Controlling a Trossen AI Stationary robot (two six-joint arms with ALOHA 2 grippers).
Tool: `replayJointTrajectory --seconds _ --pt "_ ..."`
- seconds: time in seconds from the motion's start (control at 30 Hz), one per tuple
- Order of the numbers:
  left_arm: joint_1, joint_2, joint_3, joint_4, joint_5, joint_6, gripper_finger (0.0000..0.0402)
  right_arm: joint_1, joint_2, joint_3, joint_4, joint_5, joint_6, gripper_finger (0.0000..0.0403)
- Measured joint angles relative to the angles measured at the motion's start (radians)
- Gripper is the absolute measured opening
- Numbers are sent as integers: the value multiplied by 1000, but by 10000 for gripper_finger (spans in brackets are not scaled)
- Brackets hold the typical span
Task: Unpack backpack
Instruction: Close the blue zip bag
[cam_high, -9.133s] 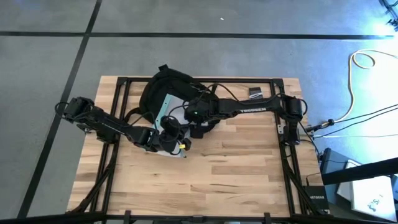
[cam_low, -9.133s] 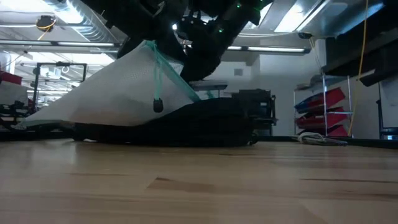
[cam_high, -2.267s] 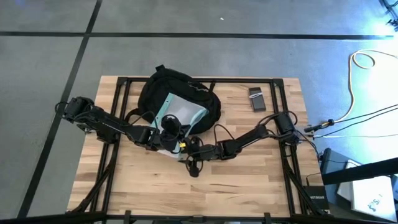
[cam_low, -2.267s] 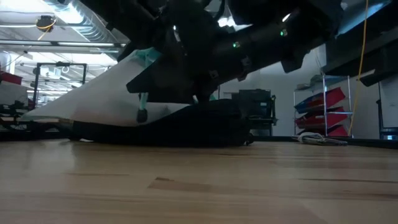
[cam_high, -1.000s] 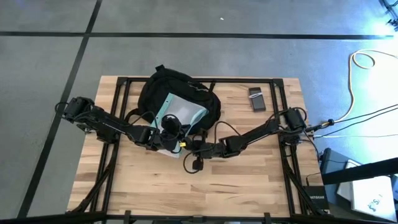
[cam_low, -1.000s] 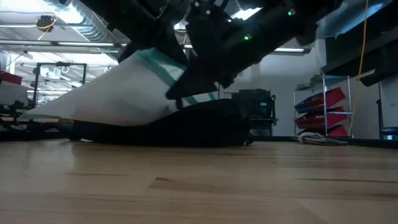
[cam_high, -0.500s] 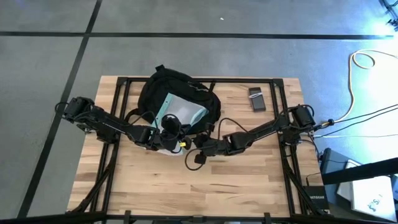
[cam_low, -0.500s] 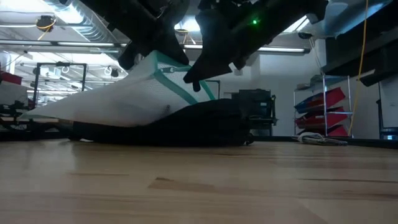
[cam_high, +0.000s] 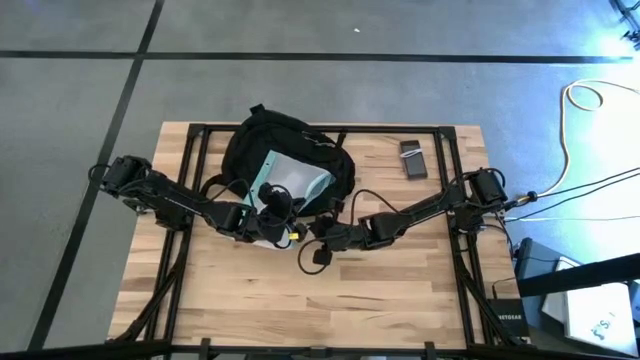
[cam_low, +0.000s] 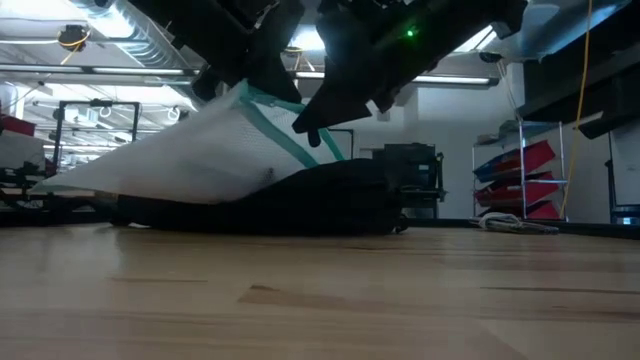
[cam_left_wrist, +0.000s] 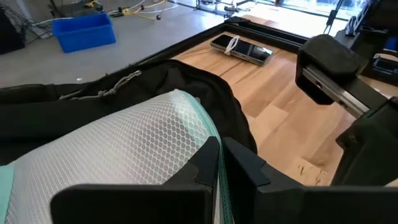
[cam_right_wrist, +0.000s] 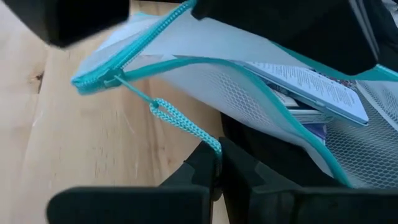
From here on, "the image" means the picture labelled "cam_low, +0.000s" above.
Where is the black ceiling-mounted device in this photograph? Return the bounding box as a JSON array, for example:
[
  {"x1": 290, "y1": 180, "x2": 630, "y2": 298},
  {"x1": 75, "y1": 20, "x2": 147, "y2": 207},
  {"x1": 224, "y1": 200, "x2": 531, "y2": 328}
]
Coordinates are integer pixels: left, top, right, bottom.
[{"x1": 57, "y1": 23, "x2": 92, "y2": 51}]

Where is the metal rack with red trays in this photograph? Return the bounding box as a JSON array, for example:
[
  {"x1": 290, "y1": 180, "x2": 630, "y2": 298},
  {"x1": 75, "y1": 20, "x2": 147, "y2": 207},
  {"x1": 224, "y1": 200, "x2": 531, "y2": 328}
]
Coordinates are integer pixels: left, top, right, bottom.
[{"x1": 472, "y1": 119, "x2": 569, "y2": 221}]

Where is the black backpack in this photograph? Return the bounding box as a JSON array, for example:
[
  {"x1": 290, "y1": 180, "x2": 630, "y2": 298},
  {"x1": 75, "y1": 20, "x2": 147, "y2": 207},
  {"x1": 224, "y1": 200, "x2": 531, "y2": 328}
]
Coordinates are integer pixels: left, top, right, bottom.
[{"x1": 107, "y1": 158, "x2": 404, "y2": 237}]

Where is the background robot table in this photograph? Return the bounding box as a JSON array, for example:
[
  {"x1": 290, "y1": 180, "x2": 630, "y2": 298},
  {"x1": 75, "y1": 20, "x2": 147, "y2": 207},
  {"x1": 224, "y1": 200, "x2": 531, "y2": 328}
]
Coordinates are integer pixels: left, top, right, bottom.
[{"x1": 0, "y1": 162, "x2": 116, "y2": 226}]

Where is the red box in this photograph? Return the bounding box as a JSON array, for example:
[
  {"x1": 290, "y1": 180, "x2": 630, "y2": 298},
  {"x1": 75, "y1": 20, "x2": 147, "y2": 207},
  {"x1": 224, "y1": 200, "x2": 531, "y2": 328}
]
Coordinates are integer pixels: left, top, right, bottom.
[{"x1": 0, "y1": 113, "x2": 37, "y2": 137}]

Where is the yellow hanging cable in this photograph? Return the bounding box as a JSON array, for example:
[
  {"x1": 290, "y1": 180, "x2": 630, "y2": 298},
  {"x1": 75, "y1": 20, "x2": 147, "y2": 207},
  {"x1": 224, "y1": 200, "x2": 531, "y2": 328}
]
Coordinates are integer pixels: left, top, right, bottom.
[{"x1": 559, "y1": 0, "x2": 594, "y2": 219}]

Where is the white box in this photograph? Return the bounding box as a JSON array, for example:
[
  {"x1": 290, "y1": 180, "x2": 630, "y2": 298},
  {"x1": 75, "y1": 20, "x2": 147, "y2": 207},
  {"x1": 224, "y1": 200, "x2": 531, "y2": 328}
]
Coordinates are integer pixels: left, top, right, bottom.
[{"x1": 0, "y1": 129, "x2": 46, "y2": 170}]

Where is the black metal table frame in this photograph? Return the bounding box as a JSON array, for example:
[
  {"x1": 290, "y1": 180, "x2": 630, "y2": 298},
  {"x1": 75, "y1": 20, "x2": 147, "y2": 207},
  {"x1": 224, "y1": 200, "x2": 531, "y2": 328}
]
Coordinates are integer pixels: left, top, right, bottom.
[{"x1": 399, "y1": 218, "x2": 640, "y2": 240}]

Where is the black overhead building beam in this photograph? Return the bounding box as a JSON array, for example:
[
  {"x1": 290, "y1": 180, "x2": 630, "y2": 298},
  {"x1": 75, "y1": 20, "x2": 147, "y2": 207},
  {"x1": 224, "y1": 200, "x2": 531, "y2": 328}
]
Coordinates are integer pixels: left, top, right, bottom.
[{"x1": 517, "y1": 2, "x2": 640, "y2": 141}]

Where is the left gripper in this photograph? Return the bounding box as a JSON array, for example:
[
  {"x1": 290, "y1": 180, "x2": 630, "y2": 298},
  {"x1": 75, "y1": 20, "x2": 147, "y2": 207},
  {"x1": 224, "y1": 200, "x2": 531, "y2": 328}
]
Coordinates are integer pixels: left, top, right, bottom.
[{"x1": 127, "y1": 0, "x2": 306, "y2": 104}]

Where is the black equipment cart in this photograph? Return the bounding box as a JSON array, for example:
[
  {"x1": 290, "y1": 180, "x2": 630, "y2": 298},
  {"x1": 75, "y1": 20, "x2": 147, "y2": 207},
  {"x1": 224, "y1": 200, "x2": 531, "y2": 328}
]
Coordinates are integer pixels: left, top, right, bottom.
[{"x1": 372, "y1": 143, "x2": 447, "y2": 220}]

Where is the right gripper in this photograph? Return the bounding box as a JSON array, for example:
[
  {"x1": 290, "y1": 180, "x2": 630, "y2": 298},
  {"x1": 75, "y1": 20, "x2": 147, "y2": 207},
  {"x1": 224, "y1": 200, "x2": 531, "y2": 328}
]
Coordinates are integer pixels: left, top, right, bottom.
[{"x1": 292, "y1": 0, "x2": 451, "y2": 134}]

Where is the black phone with white cable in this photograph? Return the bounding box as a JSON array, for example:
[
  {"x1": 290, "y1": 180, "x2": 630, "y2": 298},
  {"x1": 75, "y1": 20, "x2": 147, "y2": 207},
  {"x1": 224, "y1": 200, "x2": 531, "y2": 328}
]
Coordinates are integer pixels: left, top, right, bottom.
[{"x1": 469, "y1": 212, "x2": 560, "y2": 236}]

